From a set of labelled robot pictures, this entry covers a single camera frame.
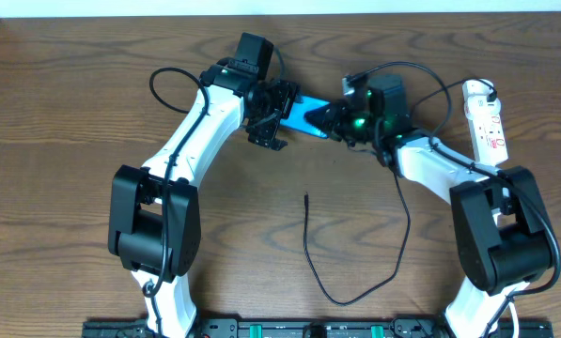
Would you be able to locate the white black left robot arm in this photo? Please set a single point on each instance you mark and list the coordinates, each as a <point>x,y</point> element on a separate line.
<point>154,224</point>

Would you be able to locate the blue Galaxy smartphone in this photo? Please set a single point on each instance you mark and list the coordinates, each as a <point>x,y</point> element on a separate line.
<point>296,118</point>

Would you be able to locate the white USB wall charger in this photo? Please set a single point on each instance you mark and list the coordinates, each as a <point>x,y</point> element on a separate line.
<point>480,99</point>

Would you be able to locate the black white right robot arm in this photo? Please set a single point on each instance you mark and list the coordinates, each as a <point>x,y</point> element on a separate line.
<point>506,244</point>

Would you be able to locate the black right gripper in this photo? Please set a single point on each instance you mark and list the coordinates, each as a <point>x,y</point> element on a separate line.
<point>338,120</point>

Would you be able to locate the white power strip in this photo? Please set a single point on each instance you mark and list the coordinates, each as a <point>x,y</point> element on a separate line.
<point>488,140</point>

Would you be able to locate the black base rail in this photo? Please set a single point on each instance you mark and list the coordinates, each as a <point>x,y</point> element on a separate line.
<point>233,328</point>

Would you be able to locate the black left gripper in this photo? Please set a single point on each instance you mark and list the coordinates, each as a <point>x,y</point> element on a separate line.
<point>274,113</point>

